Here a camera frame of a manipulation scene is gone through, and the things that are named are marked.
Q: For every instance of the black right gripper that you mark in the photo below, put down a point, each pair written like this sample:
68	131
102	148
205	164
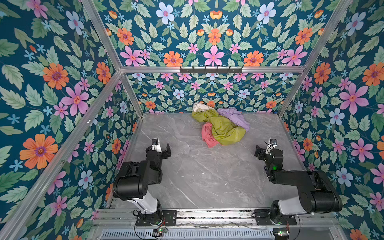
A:
262	151

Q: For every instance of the pink cloth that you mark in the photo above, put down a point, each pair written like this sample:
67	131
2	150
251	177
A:
207	135

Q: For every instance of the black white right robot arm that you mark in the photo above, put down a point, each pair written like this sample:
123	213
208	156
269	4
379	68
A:
316	194

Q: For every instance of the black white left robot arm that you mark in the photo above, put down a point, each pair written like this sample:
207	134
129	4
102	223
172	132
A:
134	178

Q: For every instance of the lilac purple cloth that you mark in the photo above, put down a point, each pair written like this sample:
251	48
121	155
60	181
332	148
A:
235	117

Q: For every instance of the lime green cloth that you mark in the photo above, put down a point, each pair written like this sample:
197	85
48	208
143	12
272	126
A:
226	132

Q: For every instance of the cream patterned cloth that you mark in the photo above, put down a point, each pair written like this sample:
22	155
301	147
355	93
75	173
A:
199	107

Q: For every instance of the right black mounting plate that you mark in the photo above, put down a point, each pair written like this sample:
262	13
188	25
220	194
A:
266	217

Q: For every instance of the black mounting plate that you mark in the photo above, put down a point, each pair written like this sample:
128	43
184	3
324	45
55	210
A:
266	217
162	218

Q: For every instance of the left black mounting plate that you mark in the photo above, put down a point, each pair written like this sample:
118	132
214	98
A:
162	218

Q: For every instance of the left small circuit board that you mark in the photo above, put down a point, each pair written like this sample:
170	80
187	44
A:
160	232

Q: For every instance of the small circuit board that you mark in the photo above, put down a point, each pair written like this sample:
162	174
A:
160	232
281	235

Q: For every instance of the right small circuit board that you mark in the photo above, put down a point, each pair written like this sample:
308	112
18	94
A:
281	235

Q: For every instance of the white ventilation grille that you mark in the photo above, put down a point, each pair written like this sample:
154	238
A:
189	234

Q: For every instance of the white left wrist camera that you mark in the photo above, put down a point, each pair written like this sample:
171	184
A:
156	145

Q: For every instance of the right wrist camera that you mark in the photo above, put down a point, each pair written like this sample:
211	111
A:
272	143

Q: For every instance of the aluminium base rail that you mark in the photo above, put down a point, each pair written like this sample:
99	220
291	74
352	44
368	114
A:
242	217

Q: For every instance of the metal hook rail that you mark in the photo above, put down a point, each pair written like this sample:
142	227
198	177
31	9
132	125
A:
209	70

